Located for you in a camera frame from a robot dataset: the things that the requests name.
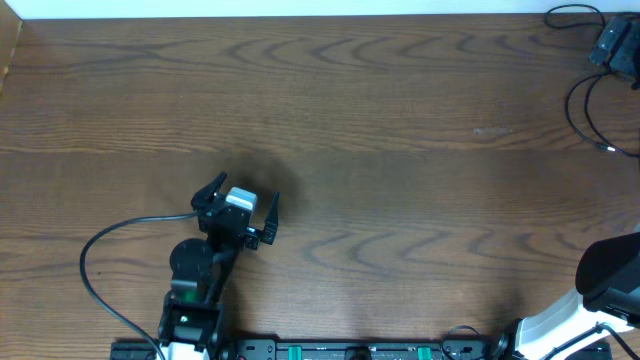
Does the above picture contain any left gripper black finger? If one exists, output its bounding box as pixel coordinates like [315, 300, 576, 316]
[190, 172, 227, 210]
[261, 192, 280, 245]

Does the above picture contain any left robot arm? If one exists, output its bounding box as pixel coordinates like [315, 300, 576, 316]
[155, 172, 280, 359]

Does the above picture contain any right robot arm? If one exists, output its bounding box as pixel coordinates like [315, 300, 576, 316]
[491, 12, 639, 359]

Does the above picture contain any left camera cable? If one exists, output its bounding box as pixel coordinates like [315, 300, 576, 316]
[79, 212, 201, 360]

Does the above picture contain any camera cable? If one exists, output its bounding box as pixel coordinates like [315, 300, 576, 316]
[542, 322, 640, 360]
[79, 212, 201, 360]

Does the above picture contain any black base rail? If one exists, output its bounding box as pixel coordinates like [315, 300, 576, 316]
[109, 338, 613, 360]

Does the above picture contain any right camera cable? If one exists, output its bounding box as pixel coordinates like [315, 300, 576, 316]
[542, 322, 640, 360]

